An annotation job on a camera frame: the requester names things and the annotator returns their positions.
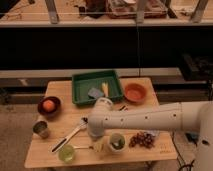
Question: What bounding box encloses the metal fork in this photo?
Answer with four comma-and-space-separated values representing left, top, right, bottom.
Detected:
73, 146, 94, 149

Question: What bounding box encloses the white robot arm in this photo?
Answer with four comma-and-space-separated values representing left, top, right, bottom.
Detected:
87, 97, 213, 171

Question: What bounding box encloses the white cup with greens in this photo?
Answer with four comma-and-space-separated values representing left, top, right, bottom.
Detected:
107, 133, 126, 153

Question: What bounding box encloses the green transparent cup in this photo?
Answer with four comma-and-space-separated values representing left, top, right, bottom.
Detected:
58, 145, 75, 163

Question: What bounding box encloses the metal cup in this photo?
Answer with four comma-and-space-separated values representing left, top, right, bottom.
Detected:
33, 121, 50, 139

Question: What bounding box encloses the wooden table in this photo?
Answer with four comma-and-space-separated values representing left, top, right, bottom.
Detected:
25, 81, 177, 170

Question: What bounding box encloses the bunch of grapes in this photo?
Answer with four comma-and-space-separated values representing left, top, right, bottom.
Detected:
129, 132, 155, 148

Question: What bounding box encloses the blue-grey sponge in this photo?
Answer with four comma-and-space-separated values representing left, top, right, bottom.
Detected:
88, 88, 104, 99

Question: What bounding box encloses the dark red bowl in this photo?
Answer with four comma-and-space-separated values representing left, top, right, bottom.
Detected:
37, 96, 61, 118

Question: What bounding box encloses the clear plastic bag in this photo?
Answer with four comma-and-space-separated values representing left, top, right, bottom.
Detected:
147, 130, 160, 137

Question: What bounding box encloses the yellow corn piece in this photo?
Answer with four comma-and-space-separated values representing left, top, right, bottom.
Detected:
102, 82, 109, 97

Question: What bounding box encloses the orange bowl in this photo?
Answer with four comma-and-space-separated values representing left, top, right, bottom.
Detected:
124, 83, 147, 103

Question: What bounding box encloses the orange fruit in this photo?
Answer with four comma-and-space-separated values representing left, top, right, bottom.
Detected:
43, 100, 55, 112

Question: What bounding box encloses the green plastic tray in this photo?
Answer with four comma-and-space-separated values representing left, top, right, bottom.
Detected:
72, 70, 123, 106

